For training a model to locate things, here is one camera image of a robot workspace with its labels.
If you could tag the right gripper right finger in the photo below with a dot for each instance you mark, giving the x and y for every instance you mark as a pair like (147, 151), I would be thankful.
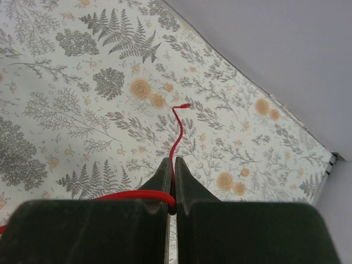
(213, 231)

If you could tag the aluminium frame rail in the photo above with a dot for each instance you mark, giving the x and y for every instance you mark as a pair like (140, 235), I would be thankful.
(332, 162)

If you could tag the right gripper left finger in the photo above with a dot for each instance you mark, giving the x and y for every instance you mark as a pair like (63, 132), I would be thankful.
(129, 230)

